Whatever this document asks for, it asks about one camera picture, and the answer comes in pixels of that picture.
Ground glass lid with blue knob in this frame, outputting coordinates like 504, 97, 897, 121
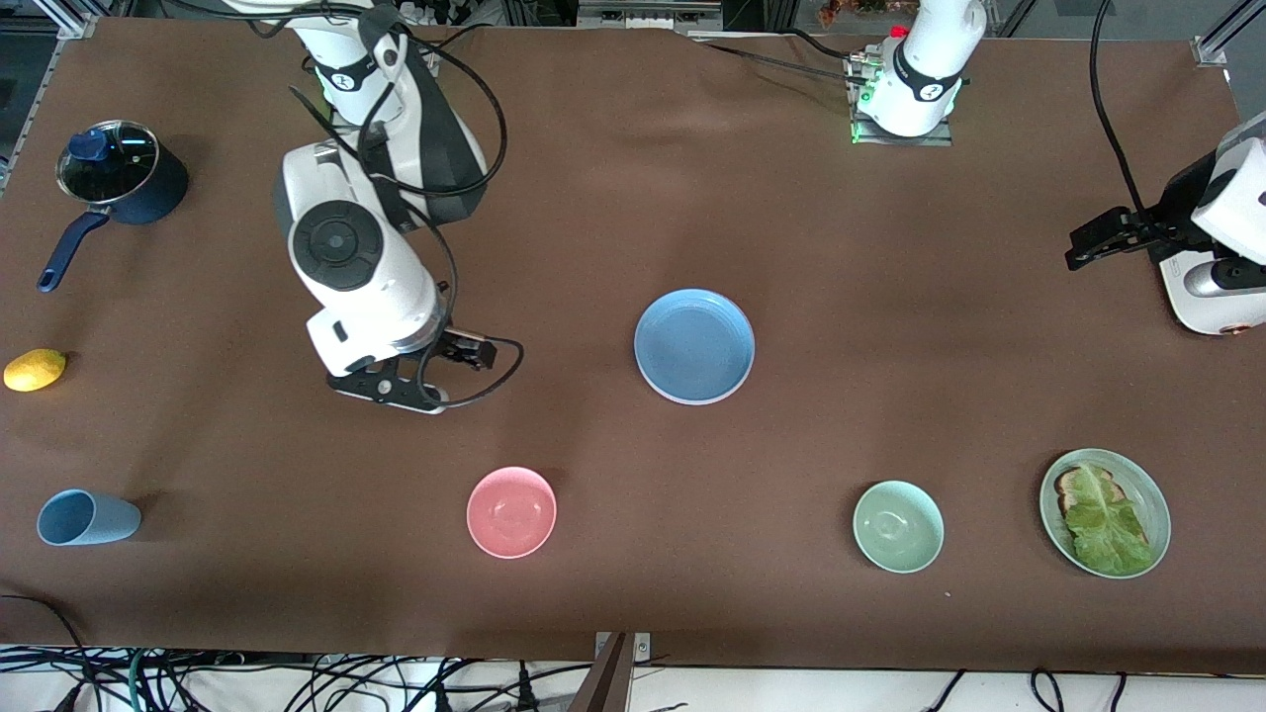
56, 121, 160, 205

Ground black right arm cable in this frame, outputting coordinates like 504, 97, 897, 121
223, 0, 525, 409

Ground white toaster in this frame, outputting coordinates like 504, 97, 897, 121
1157, 247, 1266, 337

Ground small metal bracket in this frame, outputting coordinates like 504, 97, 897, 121
593, 631, 652, 662

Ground green lettuce leaf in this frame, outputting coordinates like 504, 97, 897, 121
1063, 465, 1154, 575

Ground green bowl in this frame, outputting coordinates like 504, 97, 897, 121
853, 480, 946, 575

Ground pink bowl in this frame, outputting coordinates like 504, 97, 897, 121
466, 466, 558, 560

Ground black base cable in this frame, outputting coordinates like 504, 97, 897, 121
692, 28, 861, 85
401, 22, 491, 65

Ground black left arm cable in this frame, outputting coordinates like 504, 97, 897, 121
1090, 0, 1148, 223

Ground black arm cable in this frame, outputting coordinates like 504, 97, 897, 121
223, 0, 525, 409
1090, 0, 1148, 223

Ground yellow lemon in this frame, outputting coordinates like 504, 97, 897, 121
3, 348, 68, 393

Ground grey power strip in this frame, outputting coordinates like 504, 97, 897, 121
577, 0, 725, 33

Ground aluminium frame profile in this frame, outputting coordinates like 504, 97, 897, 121
35, 0, 100, 41
1192, 0, 1266, 68

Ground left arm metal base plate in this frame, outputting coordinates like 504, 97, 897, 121
849, 54, 955, 147

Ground blue plate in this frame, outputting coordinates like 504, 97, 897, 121
634, 288, 756, 405

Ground green plate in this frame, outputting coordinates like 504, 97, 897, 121
1039, 448, 1172, 579

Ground dark blue saucepan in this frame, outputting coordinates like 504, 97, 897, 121
38, 121, 190, 294

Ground blue cup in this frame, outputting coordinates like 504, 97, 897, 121
37, 489, 142, 547

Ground bread slice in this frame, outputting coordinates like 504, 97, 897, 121
1054, 467, 1124, 515

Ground brown post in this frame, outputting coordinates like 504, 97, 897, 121
584, 633, 634, 712

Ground black floor cable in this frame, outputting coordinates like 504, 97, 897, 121
0, 591, 95, 693

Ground brown table cover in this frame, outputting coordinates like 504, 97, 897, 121
0, 15, 1266, 678

